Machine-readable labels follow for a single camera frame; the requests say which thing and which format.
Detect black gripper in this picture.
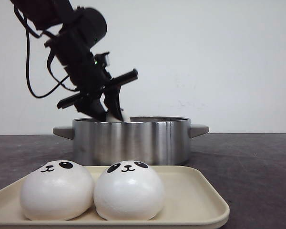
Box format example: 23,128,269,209
45,31,138,121

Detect cream panda bun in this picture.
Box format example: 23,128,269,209
106,109,131,122

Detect white panda bun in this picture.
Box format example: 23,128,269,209
93,160,165,220
20,160,94,220

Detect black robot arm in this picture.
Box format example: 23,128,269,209
13,0,138,122

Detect beige plastic tray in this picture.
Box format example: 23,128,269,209
0,166,230,229

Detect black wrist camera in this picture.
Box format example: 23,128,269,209
94,52,110,68

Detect black cable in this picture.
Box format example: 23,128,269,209
13,4,82,99

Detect stainless steel pot grey handles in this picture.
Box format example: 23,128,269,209
53,117,209,166

